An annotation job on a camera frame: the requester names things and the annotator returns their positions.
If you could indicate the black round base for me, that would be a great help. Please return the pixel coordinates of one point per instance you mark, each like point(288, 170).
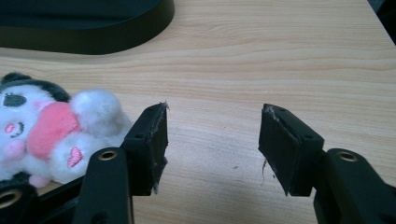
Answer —
point(81, 25)

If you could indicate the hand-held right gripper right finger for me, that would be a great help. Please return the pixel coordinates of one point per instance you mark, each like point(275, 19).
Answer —
point(299, 155)

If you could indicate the white panda plush toy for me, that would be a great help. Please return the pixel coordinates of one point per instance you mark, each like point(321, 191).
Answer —
point(56, 133)

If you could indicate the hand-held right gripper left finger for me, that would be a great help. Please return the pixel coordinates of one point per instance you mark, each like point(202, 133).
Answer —
point(144, 152)

